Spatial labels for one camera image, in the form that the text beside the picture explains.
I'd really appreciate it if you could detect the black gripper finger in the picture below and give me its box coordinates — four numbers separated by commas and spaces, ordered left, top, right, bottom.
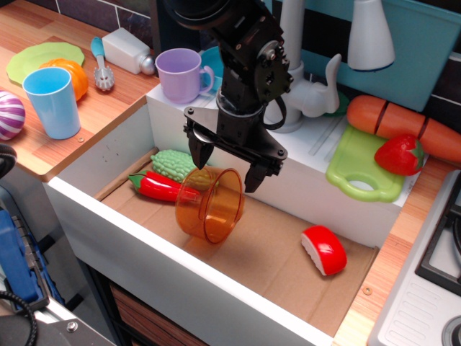
244, 164, 269, 193
189, 138, 213, 169

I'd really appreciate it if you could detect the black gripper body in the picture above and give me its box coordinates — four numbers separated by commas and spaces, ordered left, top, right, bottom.
184, 105, 287, 176

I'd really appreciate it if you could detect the transparent orange plastic pot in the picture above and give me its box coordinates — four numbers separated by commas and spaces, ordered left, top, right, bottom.
175, 167, 245, 244

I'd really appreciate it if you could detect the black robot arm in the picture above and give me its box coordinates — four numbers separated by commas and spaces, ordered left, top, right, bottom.
164, 1, 293, 193

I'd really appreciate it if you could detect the white toy sink basin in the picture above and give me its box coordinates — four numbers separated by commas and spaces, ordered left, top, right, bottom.
45, 88, 423, 345

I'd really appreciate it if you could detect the green toy bitter gourd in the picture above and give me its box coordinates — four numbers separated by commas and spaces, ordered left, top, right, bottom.
151, 149, 196, 183

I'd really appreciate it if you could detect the red toy chili pepper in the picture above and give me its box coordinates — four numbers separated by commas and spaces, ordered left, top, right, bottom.
128, 171, 200, 202

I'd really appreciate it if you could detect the white toy faucet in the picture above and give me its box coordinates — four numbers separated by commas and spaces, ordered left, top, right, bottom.
264, 0, 342, 133

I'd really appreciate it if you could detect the purple plastic mug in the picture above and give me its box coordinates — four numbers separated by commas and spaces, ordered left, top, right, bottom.
155, 48, 215, 104

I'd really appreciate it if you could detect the green toy cutting board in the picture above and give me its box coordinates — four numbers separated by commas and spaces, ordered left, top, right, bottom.
326, 125, 405, 203

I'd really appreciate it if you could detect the red toy apple half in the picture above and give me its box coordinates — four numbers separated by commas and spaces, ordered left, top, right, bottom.
301, 225, 347, 276

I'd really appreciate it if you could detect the white salt shaker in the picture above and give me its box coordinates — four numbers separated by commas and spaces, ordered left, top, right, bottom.
102, 27, 156, 76

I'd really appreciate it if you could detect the orange toy pumpkin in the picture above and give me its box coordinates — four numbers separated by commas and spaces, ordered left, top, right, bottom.
39, 58, 89, 102

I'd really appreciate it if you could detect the red toy strawberry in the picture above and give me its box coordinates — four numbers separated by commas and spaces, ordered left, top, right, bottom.
374, 134, 424, 176

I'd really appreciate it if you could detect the white toy bottle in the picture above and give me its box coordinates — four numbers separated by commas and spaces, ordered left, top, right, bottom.
347, 0, 395, 71

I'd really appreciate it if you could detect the light blue plastic cup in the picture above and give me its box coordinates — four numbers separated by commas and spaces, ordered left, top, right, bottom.
22, 67, 81, 140

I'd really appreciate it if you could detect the orange toy carrot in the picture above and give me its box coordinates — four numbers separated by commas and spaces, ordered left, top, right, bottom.
346, 95, 460, 164

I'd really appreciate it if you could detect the purple striped toy onion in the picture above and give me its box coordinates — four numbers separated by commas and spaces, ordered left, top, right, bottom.
1, 91, 26, 141

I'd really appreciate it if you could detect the green plastic plate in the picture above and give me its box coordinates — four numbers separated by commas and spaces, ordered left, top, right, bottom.
6, 43, 85, 85

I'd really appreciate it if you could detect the teal plastic backboard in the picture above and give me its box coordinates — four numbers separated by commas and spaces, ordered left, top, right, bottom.
301, 1, 460, 112

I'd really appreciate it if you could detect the grey toy stove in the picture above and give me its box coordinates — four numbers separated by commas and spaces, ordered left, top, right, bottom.
367, 170, 460, 345

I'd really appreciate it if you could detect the blue clamp base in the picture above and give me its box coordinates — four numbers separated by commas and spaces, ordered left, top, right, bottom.
1, 210, 50, 311

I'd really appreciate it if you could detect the black cable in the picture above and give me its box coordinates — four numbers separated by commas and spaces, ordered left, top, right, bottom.
0, 290, 39, 346

